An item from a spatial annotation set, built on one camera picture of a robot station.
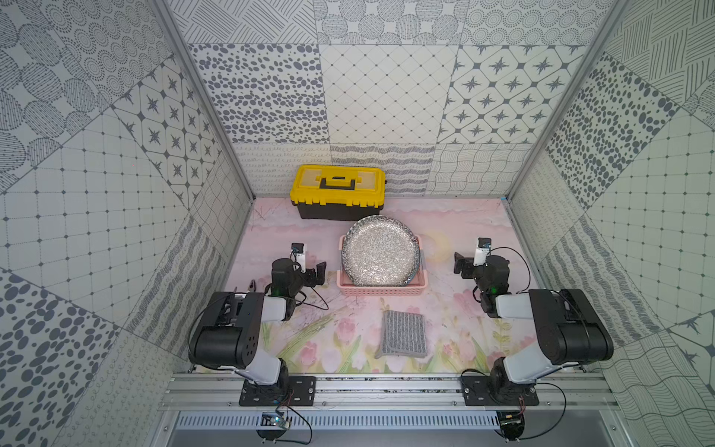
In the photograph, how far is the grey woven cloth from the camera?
0.81 m

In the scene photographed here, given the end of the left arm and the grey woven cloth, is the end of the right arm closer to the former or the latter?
the grey woven cloth

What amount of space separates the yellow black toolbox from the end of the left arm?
0.25 m

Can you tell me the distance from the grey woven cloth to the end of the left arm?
0.25 metres

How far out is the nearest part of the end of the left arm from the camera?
2.56 feet

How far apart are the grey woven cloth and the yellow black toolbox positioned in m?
0.37
